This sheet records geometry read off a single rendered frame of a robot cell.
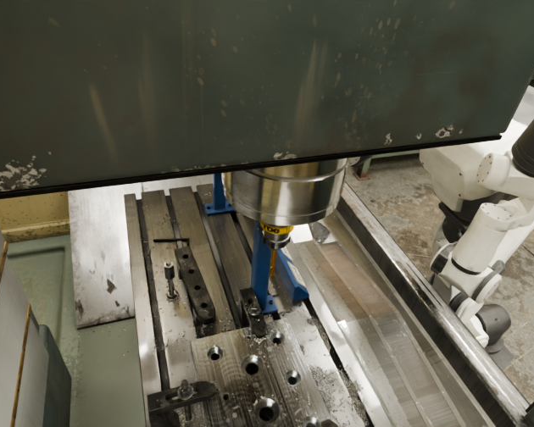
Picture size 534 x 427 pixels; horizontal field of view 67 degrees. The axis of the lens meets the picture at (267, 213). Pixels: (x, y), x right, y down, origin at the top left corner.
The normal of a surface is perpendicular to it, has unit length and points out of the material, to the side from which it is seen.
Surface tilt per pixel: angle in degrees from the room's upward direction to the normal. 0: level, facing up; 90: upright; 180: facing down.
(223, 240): 0
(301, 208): 90
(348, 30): 90
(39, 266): 0
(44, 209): 90
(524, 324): 0
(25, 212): 90
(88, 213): 25
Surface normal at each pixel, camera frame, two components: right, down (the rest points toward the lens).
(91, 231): 0.19, -0.45
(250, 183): -0.54, 0.50
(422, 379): 0.11, -0.69
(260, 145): 0.32, 0.61
